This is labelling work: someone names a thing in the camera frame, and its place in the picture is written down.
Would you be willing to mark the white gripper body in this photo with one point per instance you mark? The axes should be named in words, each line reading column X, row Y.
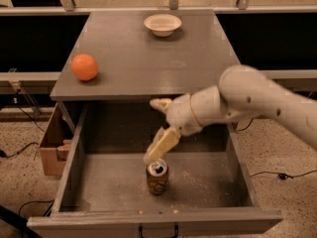
column 179, row 114

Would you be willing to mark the open grey top drawer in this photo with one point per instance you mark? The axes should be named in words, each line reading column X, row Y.
column 200, row 188

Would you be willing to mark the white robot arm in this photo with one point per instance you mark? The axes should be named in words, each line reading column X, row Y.
column 242, row 92

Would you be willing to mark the grey cabinet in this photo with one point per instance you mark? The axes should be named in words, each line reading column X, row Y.
column 135, row 65

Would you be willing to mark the cardboard box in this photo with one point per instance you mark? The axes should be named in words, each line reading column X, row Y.
column 55, row 144

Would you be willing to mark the white paper bowl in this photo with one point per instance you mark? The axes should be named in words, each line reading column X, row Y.
column 162, row 25

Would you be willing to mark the metal railing with posts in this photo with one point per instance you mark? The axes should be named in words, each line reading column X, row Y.
column 158, row 0

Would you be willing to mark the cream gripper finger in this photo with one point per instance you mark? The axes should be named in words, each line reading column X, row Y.
column 161, row 104
column 164, row 141

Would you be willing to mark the black drawer handle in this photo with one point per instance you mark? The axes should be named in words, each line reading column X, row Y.
column 158, row 231

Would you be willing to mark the orange soda can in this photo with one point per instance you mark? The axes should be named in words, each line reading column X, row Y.
column 157, row 176

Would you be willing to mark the dark object bottom left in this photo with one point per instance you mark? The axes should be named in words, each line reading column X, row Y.
column 18, row 222

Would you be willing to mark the orange fruit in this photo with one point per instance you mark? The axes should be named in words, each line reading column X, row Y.
column 84, row 67

